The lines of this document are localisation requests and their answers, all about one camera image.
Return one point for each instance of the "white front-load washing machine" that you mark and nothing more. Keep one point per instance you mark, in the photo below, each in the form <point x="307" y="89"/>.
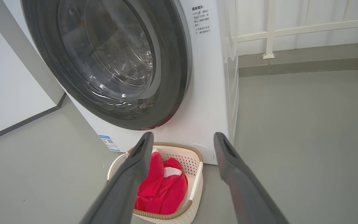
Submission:
<point x="204" y="109"/>

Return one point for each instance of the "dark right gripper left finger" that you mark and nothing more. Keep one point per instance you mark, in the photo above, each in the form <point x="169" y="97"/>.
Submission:
<point x="123" y="193"/>

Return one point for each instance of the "blue energy label sticker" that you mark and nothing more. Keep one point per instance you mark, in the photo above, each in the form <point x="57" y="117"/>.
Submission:
<point x="109" y="143"/>

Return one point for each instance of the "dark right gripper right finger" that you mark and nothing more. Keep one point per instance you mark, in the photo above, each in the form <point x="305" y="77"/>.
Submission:
<point x="247" y="193"/>

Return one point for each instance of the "cream basket with brown rim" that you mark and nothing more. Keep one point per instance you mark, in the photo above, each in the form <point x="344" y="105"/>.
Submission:
<point x="194" y="186"/>

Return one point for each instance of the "white metal railing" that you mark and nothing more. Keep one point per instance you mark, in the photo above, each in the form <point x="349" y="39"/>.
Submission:
<point x="270" y="31"/>

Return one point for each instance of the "black-rimmed glass washer door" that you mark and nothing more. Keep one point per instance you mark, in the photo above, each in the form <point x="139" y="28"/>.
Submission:
<point x="172" y="77"/>

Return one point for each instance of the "red and white garment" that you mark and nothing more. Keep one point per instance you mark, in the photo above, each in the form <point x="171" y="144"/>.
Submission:
<point x="163" y="193"/>

